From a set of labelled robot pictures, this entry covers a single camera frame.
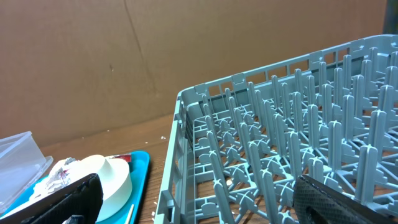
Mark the pale green bowl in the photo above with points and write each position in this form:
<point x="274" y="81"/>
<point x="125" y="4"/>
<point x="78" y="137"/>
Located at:
<point x="115" y="180"/>

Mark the white napkin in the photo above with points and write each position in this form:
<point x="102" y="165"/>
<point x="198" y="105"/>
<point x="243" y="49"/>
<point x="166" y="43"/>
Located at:
<point x="60" y="176"/>

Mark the grey dish rack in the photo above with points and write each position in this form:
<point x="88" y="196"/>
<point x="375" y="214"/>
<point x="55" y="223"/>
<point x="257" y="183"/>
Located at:
<point x="238" y="144"/>

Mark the wooden chopstick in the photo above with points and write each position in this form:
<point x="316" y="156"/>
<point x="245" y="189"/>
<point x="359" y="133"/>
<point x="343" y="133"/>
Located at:
<point x="129" y="215"/>

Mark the teal plastic tray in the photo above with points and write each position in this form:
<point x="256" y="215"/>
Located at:
<point x="138" y="169"/>

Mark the clear plastic bin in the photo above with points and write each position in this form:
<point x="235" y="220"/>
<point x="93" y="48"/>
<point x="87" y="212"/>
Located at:
<point x="22" y="164"/>

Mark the red snack wrapper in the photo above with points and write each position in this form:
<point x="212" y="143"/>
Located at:
<point x="125" y="157"/>

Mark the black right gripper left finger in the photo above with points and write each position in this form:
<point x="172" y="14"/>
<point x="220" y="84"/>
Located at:
<point x="79" y="202"/>

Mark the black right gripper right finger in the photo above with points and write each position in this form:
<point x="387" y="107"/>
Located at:
<point x="316" y="203"/>

